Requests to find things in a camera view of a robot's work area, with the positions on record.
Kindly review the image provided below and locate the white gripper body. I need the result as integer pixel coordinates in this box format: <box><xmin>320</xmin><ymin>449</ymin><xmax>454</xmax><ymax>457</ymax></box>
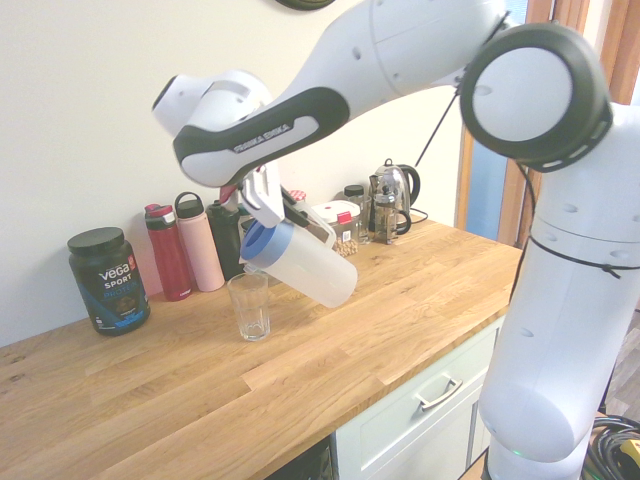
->
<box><xmin>237</xmin><ymin>162</ymin><xmax>289</xmax><ymax>229</ymax></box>

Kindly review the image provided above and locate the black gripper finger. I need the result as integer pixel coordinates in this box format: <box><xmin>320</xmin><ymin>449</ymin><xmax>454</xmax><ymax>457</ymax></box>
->
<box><xmin>279</xmin><ymin>185</ymin><xmax>312</xmax><ymax>227</ymax></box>

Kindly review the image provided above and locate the translucent pitcher with blue lid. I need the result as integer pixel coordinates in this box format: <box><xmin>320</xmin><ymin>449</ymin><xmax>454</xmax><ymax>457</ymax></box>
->
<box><xmin>238</xmin><ymin>202</ymin><xmax>359</xmax><ymax>309</ymax></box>

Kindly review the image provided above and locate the pink water bottle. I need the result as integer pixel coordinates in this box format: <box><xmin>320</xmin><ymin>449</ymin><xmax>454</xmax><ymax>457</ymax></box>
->
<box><xmin>173</xmin><ymin>191</ymin><xmax>226</xmax><ymax>293</ymax></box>

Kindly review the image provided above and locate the red water bottle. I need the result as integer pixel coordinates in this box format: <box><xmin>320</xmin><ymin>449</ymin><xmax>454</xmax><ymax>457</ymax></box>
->
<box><xmin>143</xmin><ymin>203</ymin><xmax>194</xmax><ymax>303</ymax></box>

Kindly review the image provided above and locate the cereal container with white lid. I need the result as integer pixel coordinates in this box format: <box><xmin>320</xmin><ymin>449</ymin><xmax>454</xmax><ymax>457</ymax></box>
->
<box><xmin>310</xmin><ymin>198</ymin><xmax>362</xmax><ymax>257</ymax></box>

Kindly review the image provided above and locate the dark shaker bottle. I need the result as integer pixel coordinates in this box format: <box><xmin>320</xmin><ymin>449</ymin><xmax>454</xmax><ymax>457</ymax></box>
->
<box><xmin>205</xmin><ymin>198</ymin><xmax>246</xmax><ymax>282</ymax></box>

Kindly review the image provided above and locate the clear glass mug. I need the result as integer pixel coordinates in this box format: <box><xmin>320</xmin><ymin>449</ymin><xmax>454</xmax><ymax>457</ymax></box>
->
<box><xmin>355</xmin><ymin>195</ymin><xmax>374</xmax><ymax>245</ymax></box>

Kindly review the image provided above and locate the glass French press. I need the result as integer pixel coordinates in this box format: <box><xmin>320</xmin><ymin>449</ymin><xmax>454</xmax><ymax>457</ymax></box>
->
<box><xmin>370</xmin><ymin>192</ymin><xmax>412</xmax><ymax>245</ymax></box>

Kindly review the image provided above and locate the stainless steel kettle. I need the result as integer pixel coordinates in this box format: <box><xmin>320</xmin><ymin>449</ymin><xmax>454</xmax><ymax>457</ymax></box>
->
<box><xmin>368</xmin><ymin>158</ymin><xmax>422</xmax><ymax>236</ymax></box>

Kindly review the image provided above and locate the clear drinking glass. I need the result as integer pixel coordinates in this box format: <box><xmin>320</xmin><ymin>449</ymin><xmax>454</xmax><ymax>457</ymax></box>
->
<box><xmin>226</xmin><ymin>273</ymin><xmax>273</xmax><ymax>343</ymax></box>

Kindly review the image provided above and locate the black protein powder tub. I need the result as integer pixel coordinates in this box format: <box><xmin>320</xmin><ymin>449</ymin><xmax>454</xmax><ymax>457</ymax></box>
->
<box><xmin>67</xmin><ymin>226</ymin><xmax>152</xmax><ymax>337</ymax></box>

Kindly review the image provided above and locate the white cabinet drawer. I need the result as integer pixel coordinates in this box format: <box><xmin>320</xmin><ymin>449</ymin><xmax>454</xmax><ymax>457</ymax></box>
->
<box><xmin>334</xmin><ymin>314</ymin><xmax>506</xmax><ymax>480</ymax></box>

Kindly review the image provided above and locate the black dishwasher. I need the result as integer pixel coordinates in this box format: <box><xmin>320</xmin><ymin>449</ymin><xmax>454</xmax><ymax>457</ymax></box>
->
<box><xmin>269</xmin><ymin>433</ymin><xmax>335</xmax><ymax>480</ymax></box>

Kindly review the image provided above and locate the yellow power box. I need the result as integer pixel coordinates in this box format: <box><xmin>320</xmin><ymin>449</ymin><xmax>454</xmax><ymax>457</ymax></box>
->
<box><xmin>617</xmin><ymin>439</ymin><xmax>640</xmax><ymax>469</ymax></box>

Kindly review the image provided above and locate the dark round wall object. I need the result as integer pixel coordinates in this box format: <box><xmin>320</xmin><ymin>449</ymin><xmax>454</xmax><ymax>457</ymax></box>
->
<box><xmin>273</xmin><ymin>0</ymin><xmax>337</xmax><ymax>11</ymax></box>

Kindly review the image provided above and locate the wooden door frame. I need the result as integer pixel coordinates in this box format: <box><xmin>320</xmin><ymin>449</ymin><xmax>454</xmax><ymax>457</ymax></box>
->
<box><xmin>453</xmin><ymin>0</ymin><xmax>640</xmax><ymax>249</ymax></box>

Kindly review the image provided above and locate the metal drawer handle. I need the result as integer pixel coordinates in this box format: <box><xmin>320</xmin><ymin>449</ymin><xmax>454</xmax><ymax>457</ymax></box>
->
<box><xmin>413</xmin><ymin>375</ymin><xmax>464</xmax><ymax>412</ymax></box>

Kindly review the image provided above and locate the coiled black cable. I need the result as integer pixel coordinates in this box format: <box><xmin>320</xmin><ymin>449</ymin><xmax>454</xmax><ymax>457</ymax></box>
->
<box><xmin>582</xmin><ymin>414</ymin><xmax>640</xmax><ymax>480</ymax></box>

